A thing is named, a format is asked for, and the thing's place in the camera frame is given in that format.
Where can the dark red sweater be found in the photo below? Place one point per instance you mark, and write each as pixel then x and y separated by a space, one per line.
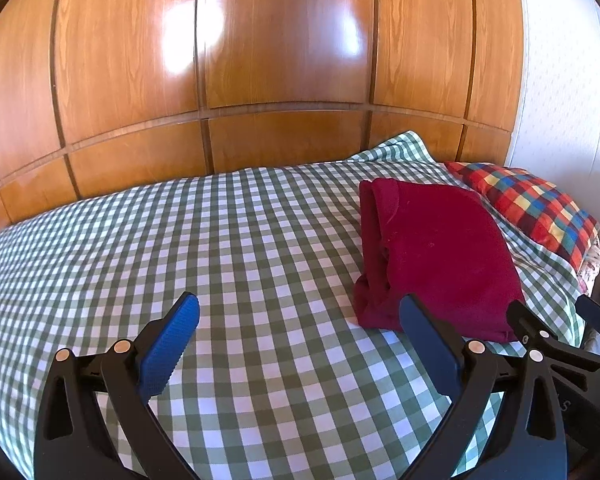
pixel 440 250

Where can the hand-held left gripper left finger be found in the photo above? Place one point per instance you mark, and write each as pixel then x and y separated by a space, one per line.
pixel 172 332

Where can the multicoloured checked pillow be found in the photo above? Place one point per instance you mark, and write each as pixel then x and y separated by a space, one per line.
pixel 530 205

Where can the wooden wardrobe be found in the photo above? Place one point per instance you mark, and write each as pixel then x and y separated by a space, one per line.
pixel 280 60

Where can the green checkered bed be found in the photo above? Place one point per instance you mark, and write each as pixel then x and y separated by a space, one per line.
pixel 180 235

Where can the floral patterned mattress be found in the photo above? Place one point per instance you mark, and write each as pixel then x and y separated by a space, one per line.
pixel 591 265

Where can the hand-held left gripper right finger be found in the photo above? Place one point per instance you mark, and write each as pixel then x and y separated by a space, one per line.
pixel 427 342

